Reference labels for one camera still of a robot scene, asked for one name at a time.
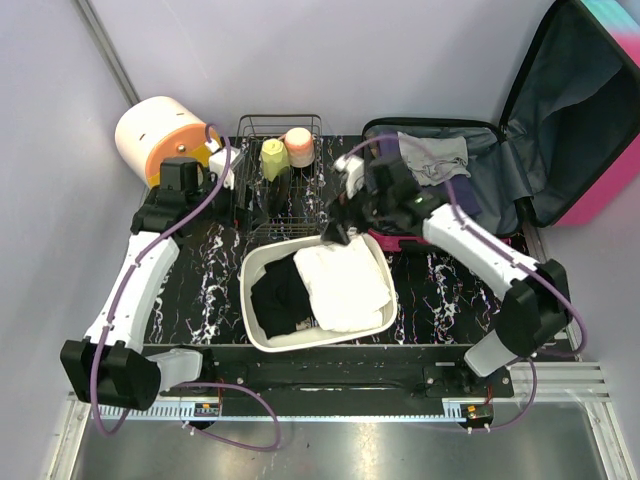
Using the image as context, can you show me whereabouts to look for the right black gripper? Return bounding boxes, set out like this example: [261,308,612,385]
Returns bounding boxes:
[322,176,395,247]

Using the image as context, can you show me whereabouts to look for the white towel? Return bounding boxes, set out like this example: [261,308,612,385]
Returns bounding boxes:
[293,235,391,333]

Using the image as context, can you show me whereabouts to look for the black garment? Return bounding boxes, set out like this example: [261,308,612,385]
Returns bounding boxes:
[251,254,317,339]

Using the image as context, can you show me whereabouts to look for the white rectangular tray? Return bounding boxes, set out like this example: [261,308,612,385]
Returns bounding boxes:
[240,234,398,353]

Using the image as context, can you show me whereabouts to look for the grey garment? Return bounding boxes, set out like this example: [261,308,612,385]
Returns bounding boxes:
[398,132,471,187]

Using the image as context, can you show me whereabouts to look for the pink teal cartoon suitcase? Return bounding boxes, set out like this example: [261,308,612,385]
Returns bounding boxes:
[362,1,639,237]

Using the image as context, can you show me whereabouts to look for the purple garment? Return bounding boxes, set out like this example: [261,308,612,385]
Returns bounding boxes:
[378,134,482,217]

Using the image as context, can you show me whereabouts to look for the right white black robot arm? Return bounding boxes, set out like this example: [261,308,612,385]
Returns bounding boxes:
[324,155,571,397]

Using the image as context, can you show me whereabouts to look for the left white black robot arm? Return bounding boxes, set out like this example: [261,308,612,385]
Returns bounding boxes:
[60,150,234,411]

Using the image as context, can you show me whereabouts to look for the black object in basket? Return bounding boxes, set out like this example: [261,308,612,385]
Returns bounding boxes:
[267,172,290,217]

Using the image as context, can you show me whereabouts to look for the black marble pattern mat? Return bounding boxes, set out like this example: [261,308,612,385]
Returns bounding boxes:
[99,135,557,347]

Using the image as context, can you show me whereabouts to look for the yellow faceted cup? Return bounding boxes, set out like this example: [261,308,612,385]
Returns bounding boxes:
[260,138,289,181]

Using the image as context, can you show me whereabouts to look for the pink ribbed cup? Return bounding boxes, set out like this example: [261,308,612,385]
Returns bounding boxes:
[284,127,315,168]

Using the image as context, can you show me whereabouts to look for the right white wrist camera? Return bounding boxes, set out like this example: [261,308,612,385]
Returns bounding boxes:
[332,155,365,199]

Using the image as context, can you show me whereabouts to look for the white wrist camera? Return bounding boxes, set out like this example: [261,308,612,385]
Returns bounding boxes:
[205,140,243,191]
[332,155,365,199]

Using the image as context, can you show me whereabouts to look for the black wire basket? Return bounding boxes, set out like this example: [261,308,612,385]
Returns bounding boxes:
[232,114,324,243]

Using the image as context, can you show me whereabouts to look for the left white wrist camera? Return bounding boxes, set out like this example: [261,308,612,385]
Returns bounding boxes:
[205,140,243,191]

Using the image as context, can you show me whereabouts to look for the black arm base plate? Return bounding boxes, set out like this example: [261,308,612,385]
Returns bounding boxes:
[159,343,516,399]

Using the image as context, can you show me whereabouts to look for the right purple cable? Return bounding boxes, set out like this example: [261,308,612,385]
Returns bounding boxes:
[344,133,589,434]

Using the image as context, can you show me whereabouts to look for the aluminium frame rail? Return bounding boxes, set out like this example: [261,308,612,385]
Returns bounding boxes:
[68,360,613,420]

